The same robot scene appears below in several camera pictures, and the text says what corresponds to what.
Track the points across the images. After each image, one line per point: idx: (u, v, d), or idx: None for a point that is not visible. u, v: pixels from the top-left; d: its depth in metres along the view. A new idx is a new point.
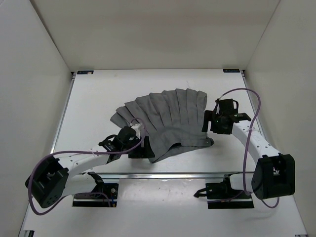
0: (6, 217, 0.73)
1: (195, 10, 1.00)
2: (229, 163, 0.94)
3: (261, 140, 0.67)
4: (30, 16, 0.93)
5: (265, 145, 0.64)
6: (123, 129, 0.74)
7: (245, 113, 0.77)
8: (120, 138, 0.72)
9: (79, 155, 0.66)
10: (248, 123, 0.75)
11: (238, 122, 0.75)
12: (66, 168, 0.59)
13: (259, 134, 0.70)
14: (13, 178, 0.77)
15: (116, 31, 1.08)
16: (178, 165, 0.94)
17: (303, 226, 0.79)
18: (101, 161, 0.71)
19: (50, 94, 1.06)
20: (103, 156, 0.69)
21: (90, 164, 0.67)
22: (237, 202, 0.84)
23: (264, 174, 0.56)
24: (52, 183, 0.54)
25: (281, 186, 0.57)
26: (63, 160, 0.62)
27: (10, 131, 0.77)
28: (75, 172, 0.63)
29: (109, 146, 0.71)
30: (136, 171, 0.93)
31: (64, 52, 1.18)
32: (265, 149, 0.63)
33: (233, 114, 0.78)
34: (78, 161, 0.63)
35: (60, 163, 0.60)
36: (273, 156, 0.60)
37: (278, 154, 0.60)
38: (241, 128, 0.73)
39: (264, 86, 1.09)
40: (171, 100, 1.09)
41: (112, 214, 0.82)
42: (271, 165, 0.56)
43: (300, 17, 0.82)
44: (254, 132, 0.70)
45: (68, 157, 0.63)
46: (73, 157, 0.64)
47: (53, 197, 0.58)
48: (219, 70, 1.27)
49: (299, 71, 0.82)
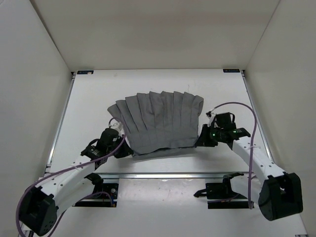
0: (7, 216, 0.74)
1: (195, 10, 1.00)
2: (228, 165, 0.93)
3: (264, 159, 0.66)
4: (30, 16, 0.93)
5: (269, 165, 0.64)
6: (104, 133, 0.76)
7: (244, 128, 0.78)
8: (103, 141, 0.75)
9: (61, 176, 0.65)
10: (249, 139, 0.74)
11: (237, 139, 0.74)
12: (51, 194, 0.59)
13: (262, 152, 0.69)
14: (13, 178, 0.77)
15: (115, 32, 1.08)
16: (178, 165, 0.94)
17: (303, 226, 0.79)
18: (89, 171, 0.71)
19: (50, 94, 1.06)
20: (89, 166, 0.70)
21: (76, 178, 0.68)
22: (237, 202, 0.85)
23: (273, 193, 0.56)
24: (41, 213, 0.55)
25: (289, 206, 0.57)
26: (46, 185, 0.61)
27: (10, 130, 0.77)
28: (62, 192, 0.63)
29: (93, 152, 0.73)
30: (127, 171, 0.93)
31: (64, 52, 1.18)
32: (269, 169, 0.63)
33: (232, 131, 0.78)
34: (62, 181, 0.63)
35: (44, 190, 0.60)
36: (278, 176, 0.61)
37: (283, 174, 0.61)
38: (242, 145, 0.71)
39: (264, 86, 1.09)
40: (166, 102, 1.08)
41: (112, 214, 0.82)
42: (277, 186, 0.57)
43: (301, 17, 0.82)
44: (256, 150, 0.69)
45: (50, 182, 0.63)
46: (56, 180, 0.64)
47: (49, 223, 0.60)
48: (219, 70, 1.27)
49: (300, 71, 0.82)
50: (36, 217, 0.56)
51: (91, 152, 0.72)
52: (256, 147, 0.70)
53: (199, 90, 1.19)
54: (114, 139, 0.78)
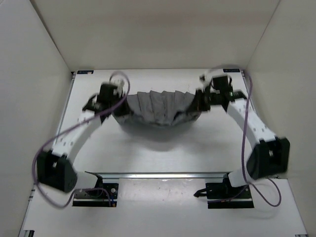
0: (7, 216, 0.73)
1: (195, 10, 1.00)
2: (228, 165, 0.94)
3: (257, 122, 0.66)
4: (30, 16, 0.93)
5: (262, 129, 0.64)
6: (102, 87, 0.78)
7: (240, 91, 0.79)
8: (105, 95, 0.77)
9: (69, 135, 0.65)
10: (244, 102, 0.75)
11: (233, 101, 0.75)
12: (64, 155, 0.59)
13: (256, 115, 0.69)
14: (13, 177, 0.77)
15: (115, 32, 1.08)
16: (178, 165, 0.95)
17: (303, 226, 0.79)
18: (95, 125, 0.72)
19: (50, 94, 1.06)
20: (95, 120, 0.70)
21: (83, 137, 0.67)
22: (237, 202, 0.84)
23: (261, 155, 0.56)
24: (60, 174, 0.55)
25: (274, 168, 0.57)
26: (56, 148, 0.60)
27: (10, 130, 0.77)
28: (74, 151, 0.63)
29: (96, 106, 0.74)
30: (127, 170, 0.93)
31: (64, 52, 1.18)
32: (262, 133, 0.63)
33: (229, 94, 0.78)
34: (72, 139, 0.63)
35: (55, 152, 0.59)
36: (269, 140, 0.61)
37: (274, 138, 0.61)
38: (237, 109, 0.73)
39: (264, 86, 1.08)
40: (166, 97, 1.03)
41: (112, 214, 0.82)
42: (266, 148, 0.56)
43: (301, 16, 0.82)
44: (251, 114, 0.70)
45: (59, 144, 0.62)
46: (65, 139, 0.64)
47: (71, 181, 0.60)
48: (220, 69, 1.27)
49: (300, 71, 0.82)
50: (57, 177, 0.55)
51: (93, 106, 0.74)
52: (250, 110, 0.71)
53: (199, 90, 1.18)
54: (115, 92, 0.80)
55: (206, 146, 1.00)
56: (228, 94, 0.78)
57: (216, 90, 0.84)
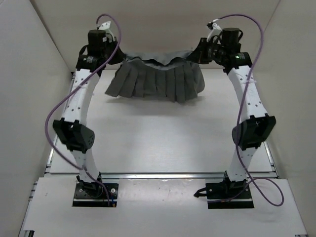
0: (7, 216, 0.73)
1: (195, 10, 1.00)
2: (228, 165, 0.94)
3: (254, 97, 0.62)
4: (30, 16, 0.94)
5: (256, 104, 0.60)
6: (90, 35, 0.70)
7: (248, 55, 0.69)
8: (95, 46, 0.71)
9: (74, 98, 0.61)
10: (248, 69, 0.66)
11: (237, 68, 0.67)
12: (76, 120, 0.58)
13: (255, 88, 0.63)
14: (13, 177, 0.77)
15: (115, 32, 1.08)
16: (178, 165, 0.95)
17: (303, 226, 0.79)
18: (95, 79, 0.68)
19: (50, 93, 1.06)
20: (93, 78, 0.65)
21: (88, 97, 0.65)
22: (238, 202, 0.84)
23: (247, 131, 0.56)
24: (79, 136, 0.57)
25: (255, 138, 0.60)
26: (66, 114, 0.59)
27: (10, 130, 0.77)
28: (84, 113, 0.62)
29: (88, 58, 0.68)
30: (128, 171, 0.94)
31: (64, 52, 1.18)
32: (254, 109, 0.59)
33: (235, 55, 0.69)
34: (78, 104, 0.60)
35: (67, 119, 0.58)
36: (259, 117, 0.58)
37: (264, 115, 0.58)
38: (239, 77, 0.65)
39: (263, 86, 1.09)
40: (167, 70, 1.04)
41: (112, 214, 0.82)
42: (254, 126, 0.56)
43: (300, 17, 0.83)
44: (251, 86, 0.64)
45: (67, 109, 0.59)
46: (70, 105, 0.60)
47: (90, 138, 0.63)
48: (219, 70, 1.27)
49: (299, 71, 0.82)
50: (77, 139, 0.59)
51: (86, 60, 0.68)
52: (251, 82, 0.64)
53: None
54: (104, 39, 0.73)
55: (206, 146, 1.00)
56: (234, 56, 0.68)
57: (222, 46, 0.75)
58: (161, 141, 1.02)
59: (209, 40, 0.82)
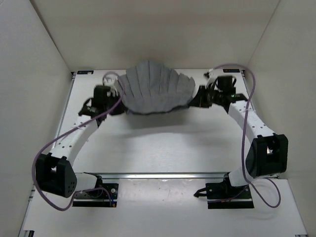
0: (7, 216, 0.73)
1: (195, 10, 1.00)
2: (228, 165, 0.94)
3: (257, 121, 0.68)
4: (29, 16, 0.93)
5: (260, 126, 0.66)
6: (96, 90, 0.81)
7: (242, 94, 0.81)
8: (98, 98, 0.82)
9: (67, 137, 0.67)
10: (244, 103, 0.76)
11: (234, 102, 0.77)
12: (63, 156, 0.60)
13: (256, 114, 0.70)
14: (13, 177, 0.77)
15: (115, 32, 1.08)
16: (177, 165, 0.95)
17: (303, 226, 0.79)
18: (93, 128, 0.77)
19: (50, 93, 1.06)
20: (91, 124, 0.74)
21: (82, 138, 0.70)
22: (237, 202, 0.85)
23: (258, 153, 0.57)
24: (59, 177, 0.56)
25: (271, 164, 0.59)
26: (56, 150, 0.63)
27: (10, 131, 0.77)
28: (72, 154, 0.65)
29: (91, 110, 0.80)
30: (127, 171, 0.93)
31: (64, 52, 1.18)
32: (260, 130, 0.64)
33: (230, 96, 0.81)
34: (70, 143, 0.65)
35: (54, 155, 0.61)
36: (267, 136, 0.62)
37: (272, 134, 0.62)
38: (238, 108, 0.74)
39: (264, 86, 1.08)
40: (166, 95, 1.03)
41: (112, 214, 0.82)
42: (264, 146, 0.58)
43: (301, 16, 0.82)
44: (251, 113, 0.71)
45: (58, 145, 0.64)
46: (62, 142, 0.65)
47: (71, 185, 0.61)
48: (220, 70, 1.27)
49: (300, 70, 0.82)
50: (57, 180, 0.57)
51: (89, 110, 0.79)
52: (250, 110, 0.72)
53: None
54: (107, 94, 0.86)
55: (206, 146, 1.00)
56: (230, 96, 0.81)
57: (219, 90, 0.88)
58: (161, 141, 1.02)
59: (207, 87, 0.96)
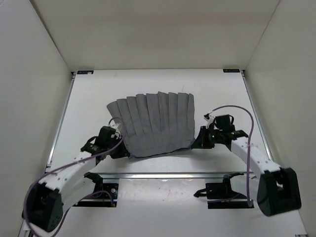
0: (8, 216, 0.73)
1: (195, 10, 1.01)
2: (228, 165, 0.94)
3: (261, 155, 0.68)
4: (29, 16, 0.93)
5: (265, 161, 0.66)
6: (102, 130, 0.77)
7: (241, 130, 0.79)
8: (102, 137, 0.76)
9: (65, 170, 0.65)
10: (246, 139, 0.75)
11: (236, 139, 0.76)
12: (56, 188, 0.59)
13: (258, 149, 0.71)
14: (13, 178, 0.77)
15: (115, 32, 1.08)
16: (178, 165, 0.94)
17: (303, 225, 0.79)
18: (91, 164, 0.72)
19: (50, 94, 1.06)
20: (89, 162, 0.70)
21: (79, 173, 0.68)
22: (237, 202, 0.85)
23: (269, 186, 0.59)
24: (47, 209, 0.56)
25: (285, 201, 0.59)
26: (51, 181, 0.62)
27: (10, 131, 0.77)
28: (66, 187, 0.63)
29: (93, 147, 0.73)
30: (126, 171, 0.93)
31: (64, 52, 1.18)
32: (266, 165, 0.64)
33: (230, 133, 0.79)
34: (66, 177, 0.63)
35: (48, 185, 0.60)
36: (275, 171, 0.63)
37: (279, 168, 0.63)
38: (240, 144, 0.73)
39: (264, 86, 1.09)
40: (167, 134, 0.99)
41: (112, 214, 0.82)
42: (273, 180, 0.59)
43: (301, 17, 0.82)
44: (253, 148, 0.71)
45: (54, 177, 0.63)
46: (59, 175, 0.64)
47: (56, 219, 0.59)
48: (219, 70, 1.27)
49: (300, 71, 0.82)
50: (43, 213, 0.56)
51: (91, 147, 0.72)
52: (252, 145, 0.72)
53: (199, 90, 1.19)
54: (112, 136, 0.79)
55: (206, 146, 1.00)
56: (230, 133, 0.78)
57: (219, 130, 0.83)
58: None
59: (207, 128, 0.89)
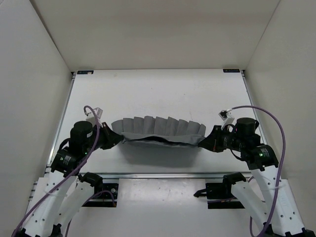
0: (8, 216, 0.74)
1: (195, 10, 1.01)
2: (228, 164, 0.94)
3: (287, 207, 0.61)
4: (30, 17, 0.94)
5: (290, 217, 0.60)
6: (71, 134, 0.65)
7: (271, 149, 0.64)
8: (75, 141, 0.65)
9: (41, 207, 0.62)
10: (274, 171, 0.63)
11: (262, 169, 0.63)
12: (36, 235, 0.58)
13: (286, 194, 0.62)
14: (14, 178, 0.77)
15: (115, 32, 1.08)
16: (178, 165, 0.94)
17: None
18: (70, 181, 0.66)
19: (50, 94, 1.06)
20: (65, 183, 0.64)
21: (58, 201, 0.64)
22: (237, 202, 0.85)
23: None
24: None
25: None
26: (29, 225, 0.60)
27: (10, 131, 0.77)
28: (51, 221, 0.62)
29: (66, 158, 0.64)
30: (126, 171, 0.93)
31: (64, 52, 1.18)
32: (289, 223, 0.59)
33: (257, 151, 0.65)
34: (43, 216, 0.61)
35: (28, 232, 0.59)
36: (297, 233, 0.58)
37: (301, 230, 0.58)
38: (266, 181, 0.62)
39: (263, 86, 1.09)
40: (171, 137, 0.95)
41: (112, 214, 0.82)
42: None
43: (301, 17, 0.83)
44: (281, 191, 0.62)
45: (32, 219, 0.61)
46: (37, 215, 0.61)
47: None
48: (219, 70, 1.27)
49: (300, 71, 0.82)
50: None
51: (63, 161, 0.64)
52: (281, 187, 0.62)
53: (199, 90, 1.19)
54: (88, 135, 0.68)
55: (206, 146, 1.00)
56: (257, 152, 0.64)
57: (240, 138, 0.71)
58: None
59: (222, 128, 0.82)
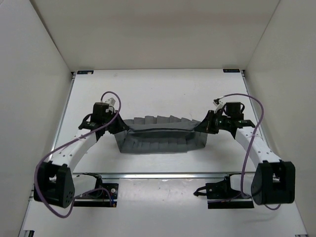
0: (8, 216, 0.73)
1: (195, 11, 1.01)
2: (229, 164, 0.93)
3: (263, 146, 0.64)
4: (29, 16, 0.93)
5: (266, 151, 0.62)
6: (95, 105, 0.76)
7: (249, 120, 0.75)
8: (98, 113, 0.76)
9: (68, 147, 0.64)
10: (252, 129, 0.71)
11: (241, 128, 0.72)
12: (64, 164, 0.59)
13: (262, 140, 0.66)
14: (13, 178, 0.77)
15: (115, 32, 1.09)
16: (179, 165, 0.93)
17: (303, 226, 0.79)
18: (92, 142, 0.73)
19: (50, 94, 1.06)
20: (91, 137, 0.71)
21: (83, 149, 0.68)
22: (237, 202, 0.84)
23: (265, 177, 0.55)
24: (59, 185, 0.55)
25: (281, 195, 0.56)
26: (56, 158, 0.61)
27: (10, 131, 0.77)
28: (73, 164, 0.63)
29: (91, 124, 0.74)
30: (126, 171, 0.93)
31: (64, 52, 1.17)
32: (266, 155, 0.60)
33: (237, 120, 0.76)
34: (71, 152, 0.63)
35: (55, 162, 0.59)
36: (273, 162, 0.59)
37: (279, 161, 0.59)
38: (244, 134, 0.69)
39: (263, 86, 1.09)
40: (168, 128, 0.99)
41: (112, 214, 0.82)
42: (271, 170, 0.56)
43: (301, 17, 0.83)
44: (256, 139, 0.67)
45: (59, 154, 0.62)
46: (64, 151, 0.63)
47: (69, 195, 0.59)
48: (219, 70, 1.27)
49: (299, 71, 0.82)
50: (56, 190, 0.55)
51: (89, 124, 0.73)
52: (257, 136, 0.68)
53: (199, 90, 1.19)
54: (107, 110, 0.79)
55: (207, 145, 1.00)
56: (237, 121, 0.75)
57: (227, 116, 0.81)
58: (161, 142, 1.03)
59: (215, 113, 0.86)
